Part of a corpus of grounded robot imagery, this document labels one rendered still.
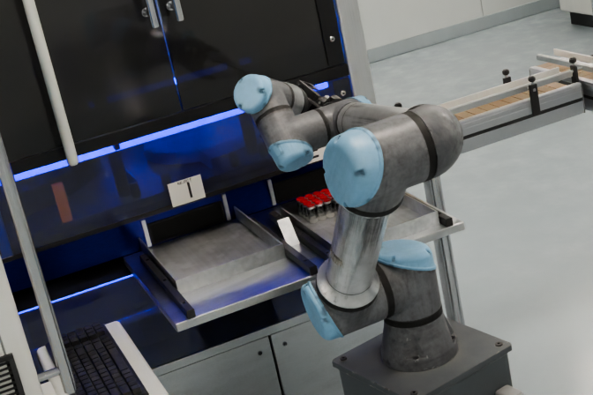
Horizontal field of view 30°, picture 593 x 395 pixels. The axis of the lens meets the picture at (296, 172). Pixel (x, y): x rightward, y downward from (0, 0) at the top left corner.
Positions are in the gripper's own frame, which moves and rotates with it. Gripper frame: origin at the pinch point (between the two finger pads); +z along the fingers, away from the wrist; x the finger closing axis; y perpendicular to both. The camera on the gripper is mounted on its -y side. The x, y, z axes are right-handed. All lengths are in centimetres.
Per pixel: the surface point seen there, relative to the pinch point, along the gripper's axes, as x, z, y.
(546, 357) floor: 50, 146, -31
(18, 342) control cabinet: 58, -58, 0
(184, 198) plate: 41, 7, 29
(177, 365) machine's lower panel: 79, 17, 11
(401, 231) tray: 15.5, 18.1, -17.6
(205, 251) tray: 48, 9, 17
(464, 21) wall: 1, 536, 251
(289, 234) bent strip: 32.2, 13.4, 3.0
